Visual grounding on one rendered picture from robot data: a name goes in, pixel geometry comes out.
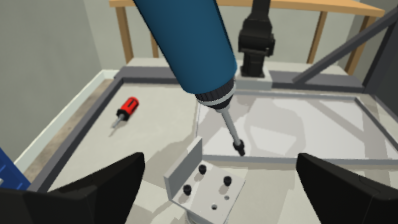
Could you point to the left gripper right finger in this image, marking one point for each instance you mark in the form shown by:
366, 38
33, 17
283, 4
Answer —
339, 196

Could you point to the white l-shaped bracket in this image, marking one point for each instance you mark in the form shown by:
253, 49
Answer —
208, 190

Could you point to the blue cylinder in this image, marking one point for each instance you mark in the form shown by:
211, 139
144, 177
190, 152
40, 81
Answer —
193, 39

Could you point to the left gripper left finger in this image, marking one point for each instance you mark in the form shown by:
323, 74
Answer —
103, 197

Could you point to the black socket-head screw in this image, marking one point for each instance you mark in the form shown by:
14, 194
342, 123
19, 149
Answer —
187, 189
227, 180
240, 148
202, 169

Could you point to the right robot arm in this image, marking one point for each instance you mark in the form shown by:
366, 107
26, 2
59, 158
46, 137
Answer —
256, 35

